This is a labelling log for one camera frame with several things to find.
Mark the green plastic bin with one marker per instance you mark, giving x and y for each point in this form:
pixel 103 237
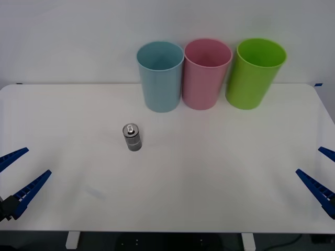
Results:
pixel 250 83

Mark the white table leg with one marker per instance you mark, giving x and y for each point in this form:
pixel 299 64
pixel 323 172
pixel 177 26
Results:
pixel 248 241
pixel 72 240

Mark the pale blue plastic bin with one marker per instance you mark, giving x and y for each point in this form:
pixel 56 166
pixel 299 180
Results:
pixel 160 86

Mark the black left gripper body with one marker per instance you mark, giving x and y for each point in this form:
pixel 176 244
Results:
pixel 2 210

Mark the pink plastic bin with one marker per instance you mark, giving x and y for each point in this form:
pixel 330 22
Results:
pixel 202 83

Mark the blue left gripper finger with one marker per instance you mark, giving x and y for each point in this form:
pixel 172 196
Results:
pixel 28 189
pixel 13 154

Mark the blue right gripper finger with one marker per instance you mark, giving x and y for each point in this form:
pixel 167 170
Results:
pixel 318 188
pixel 328 152

